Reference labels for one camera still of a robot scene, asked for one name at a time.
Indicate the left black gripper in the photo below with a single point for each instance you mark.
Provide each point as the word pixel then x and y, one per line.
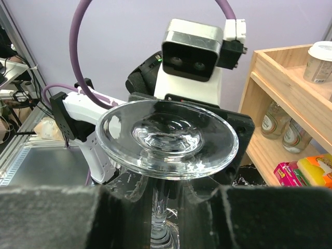
pixel 244 127

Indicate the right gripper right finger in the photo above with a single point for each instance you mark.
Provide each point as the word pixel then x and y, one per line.
pixel 211 215

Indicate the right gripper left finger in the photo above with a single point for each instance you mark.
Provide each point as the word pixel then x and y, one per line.
pixel 117 215

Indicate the clear stemmed wine glass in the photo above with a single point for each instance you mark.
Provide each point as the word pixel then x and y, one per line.
pixel 166 142

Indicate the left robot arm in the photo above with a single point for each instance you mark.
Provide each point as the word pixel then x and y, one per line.
pixel 76 115

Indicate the left clear glass bottle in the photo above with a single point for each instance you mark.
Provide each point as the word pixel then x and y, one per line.
pixel 274 122

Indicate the clear glass bottle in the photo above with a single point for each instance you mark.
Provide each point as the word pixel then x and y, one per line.
pixel 296 139
pixel 274 122

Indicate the right clear glass bottle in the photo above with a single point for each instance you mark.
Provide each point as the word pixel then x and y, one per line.
pixel 296 139

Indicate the wooden two-tier shelf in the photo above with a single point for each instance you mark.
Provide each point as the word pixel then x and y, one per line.
pixel 277 75

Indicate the pink sponge box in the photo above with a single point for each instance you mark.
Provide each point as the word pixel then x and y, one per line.
pixel 309 171

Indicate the left white lidded cup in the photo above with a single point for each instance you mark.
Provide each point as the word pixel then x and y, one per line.
pixel 318 68

